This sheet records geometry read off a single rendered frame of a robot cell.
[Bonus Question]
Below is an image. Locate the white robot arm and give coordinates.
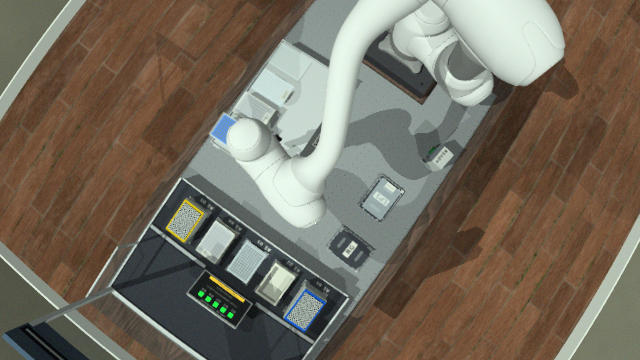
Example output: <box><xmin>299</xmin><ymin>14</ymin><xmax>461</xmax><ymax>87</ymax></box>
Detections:
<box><xmin>226</xmin><ymin>0</ymin><xmax>565</xmax><ymax>228</ymax></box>

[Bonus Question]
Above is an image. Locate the white ready button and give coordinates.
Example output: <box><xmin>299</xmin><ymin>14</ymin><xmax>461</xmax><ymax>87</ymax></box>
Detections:
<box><xmin>420</xmin><ymin>143</ymin><xmax>453</xmax><ymax>172</ymax></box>

